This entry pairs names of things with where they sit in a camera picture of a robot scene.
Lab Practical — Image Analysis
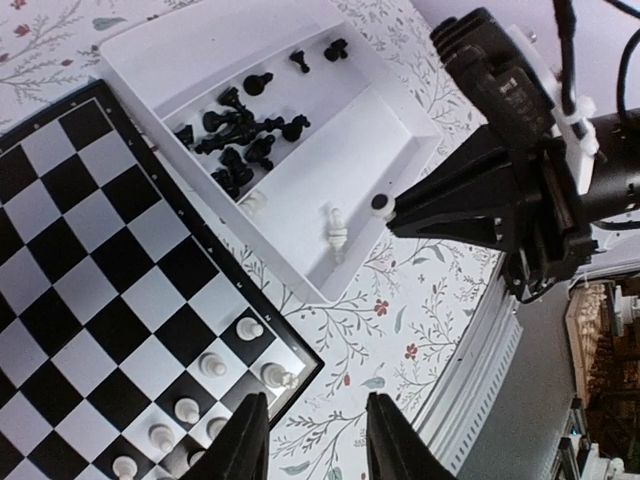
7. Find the white chess piece fourteenth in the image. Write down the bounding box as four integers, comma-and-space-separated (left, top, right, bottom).
370, 193, 396, 222

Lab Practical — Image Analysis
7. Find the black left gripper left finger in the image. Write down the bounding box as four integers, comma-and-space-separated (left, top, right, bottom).
184, 393, 270, 480

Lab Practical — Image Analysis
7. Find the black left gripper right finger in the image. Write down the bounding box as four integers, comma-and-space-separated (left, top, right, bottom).
366, 393, 455, 480

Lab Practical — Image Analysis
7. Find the white chess piece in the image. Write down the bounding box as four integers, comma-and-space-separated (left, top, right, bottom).
188, 450, 206, 468
206, 417, 229, 441
174, 397, 200, 425
149, 424, 175, 453
199, 353, 228, 378
261, 362, 299, 390
236, 317, 264, 342

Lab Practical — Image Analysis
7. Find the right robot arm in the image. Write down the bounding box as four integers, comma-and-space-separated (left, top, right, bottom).
371, 1, 639, 303

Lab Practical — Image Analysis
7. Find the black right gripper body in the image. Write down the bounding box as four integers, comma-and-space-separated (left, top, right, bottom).
386, 126, 597, 303

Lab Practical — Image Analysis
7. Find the white chess piece twelfth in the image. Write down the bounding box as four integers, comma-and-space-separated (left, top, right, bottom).
112, 456, 138, 480

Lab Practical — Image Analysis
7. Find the white chess piece thirteenth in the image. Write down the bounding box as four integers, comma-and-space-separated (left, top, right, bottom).
326, 205, 348, 264

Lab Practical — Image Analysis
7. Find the white plastic tray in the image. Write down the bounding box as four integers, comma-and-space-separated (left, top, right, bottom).
99, 1, 441, 303

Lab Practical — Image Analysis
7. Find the black chess pieces pile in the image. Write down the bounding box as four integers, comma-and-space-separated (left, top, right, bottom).
174, 87, 311, 200

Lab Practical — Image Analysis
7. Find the black piece far apart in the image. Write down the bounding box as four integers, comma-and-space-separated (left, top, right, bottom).
323, 39, 348, 62

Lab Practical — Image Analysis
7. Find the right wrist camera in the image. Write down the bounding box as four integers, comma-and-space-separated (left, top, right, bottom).
430, 1, 599, 195

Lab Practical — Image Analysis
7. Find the black pawn apart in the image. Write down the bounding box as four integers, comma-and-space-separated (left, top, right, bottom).
289, 50, 311, 74

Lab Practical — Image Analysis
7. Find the aluminium front rail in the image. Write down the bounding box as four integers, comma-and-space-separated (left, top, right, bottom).
414, 269, 591, 476

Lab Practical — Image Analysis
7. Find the black grey chessboard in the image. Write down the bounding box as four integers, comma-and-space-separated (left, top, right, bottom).
1, 81, 323, 479

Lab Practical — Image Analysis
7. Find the white chess pieces pile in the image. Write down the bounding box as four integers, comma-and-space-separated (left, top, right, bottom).
239, 191, 268, 216

